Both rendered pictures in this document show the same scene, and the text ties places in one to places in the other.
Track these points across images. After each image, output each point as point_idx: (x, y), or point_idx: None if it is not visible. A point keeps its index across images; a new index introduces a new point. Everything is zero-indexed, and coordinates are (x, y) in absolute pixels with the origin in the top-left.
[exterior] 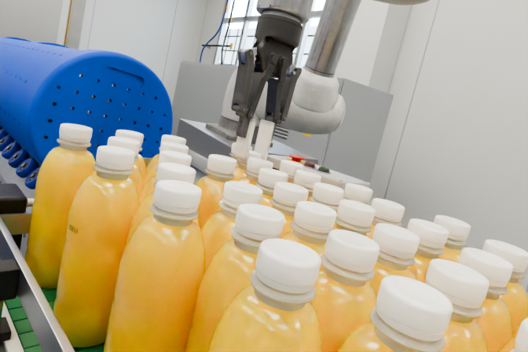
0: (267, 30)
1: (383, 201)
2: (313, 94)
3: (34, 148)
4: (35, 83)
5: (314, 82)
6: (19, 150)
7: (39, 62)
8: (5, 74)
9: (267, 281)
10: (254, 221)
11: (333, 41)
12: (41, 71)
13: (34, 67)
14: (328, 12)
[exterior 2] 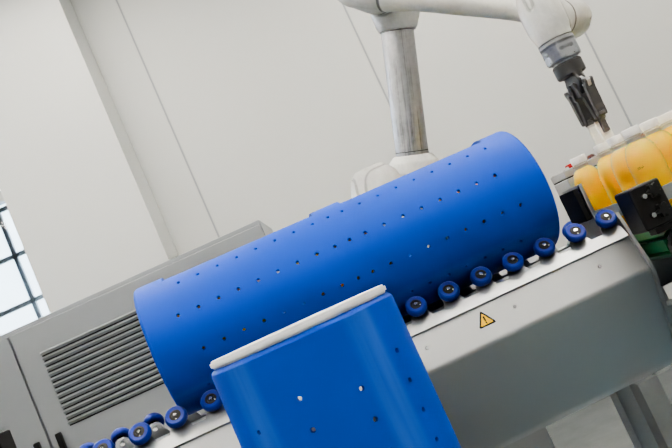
0: (580, 65)
1: None
2: None
3: (555, 204)
4: (520, 161)
5: (431, 158)
6: (472, 271)
7: (475, 163)
8: (421, 209)
9: None
10: None
11: (422, 116)
12: (506, 156)
13: (482, 165)
14: (409, 94)
